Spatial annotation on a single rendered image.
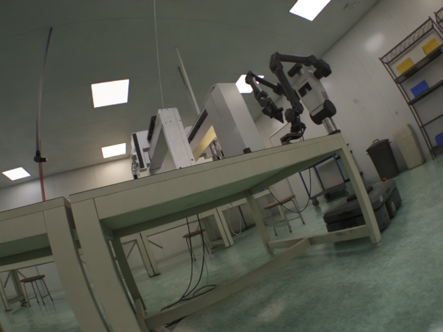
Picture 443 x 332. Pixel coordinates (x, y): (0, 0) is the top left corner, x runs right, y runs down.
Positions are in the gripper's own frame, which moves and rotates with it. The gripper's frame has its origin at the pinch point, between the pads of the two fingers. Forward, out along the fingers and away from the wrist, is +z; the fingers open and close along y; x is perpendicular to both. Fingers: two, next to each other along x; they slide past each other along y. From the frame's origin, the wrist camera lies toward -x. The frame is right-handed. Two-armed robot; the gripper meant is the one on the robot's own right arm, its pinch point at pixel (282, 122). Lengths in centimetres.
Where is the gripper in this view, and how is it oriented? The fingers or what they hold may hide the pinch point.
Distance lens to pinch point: 154.2
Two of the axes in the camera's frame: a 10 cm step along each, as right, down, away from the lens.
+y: 4.9, -3.8, -7.9
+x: 6.8, -4.0, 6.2
